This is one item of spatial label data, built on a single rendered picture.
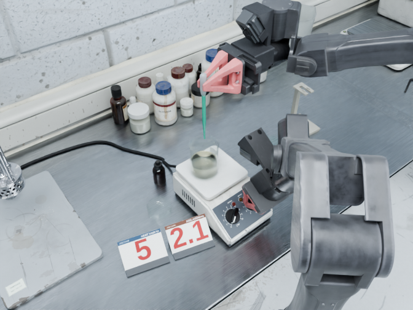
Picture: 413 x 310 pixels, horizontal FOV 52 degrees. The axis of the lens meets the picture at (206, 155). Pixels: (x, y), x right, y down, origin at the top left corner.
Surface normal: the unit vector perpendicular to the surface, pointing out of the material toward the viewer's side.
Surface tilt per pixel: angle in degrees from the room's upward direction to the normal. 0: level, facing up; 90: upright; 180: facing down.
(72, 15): 90
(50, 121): 90
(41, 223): 0
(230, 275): 0
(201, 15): 90
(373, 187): 27
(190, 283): 0
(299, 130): 22
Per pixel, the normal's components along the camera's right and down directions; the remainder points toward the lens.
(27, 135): 0.61, 0.55
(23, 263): 0.00, -0.72
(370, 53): -0.30, 0.63
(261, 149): 0.32, -0.35
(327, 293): -0.07, 0.71
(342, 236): -0.03, -0.39
